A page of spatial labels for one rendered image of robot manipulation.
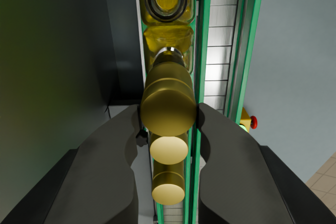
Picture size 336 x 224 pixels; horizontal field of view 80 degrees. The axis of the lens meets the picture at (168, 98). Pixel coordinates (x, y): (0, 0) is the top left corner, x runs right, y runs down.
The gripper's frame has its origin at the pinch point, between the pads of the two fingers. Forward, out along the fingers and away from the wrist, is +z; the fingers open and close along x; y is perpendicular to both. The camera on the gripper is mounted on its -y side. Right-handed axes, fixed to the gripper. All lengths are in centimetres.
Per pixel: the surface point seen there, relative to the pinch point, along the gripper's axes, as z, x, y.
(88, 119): 13.7, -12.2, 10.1
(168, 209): 30, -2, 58
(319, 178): 119, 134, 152
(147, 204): 30, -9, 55
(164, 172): 3.7, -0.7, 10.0
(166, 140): 2.3, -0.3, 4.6
